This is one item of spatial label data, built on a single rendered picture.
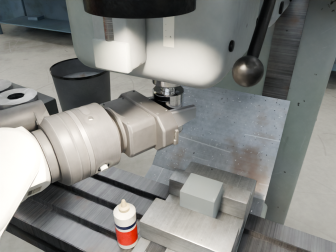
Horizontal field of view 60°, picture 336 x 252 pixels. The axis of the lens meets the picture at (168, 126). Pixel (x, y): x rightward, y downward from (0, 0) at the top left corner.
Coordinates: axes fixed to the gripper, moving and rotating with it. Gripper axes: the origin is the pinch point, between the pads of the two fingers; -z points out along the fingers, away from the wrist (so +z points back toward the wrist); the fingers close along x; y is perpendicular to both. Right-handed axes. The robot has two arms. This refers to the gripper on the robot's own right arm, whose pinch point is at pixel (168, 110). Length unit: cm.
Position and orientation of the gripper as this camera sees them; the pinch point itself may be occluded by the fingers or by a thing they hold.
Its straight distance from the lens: 44.8
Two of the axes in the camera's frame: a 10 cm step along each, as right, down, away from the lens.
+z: -7.8, 3.2, -5.4
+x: -6.3, -4.1, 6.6
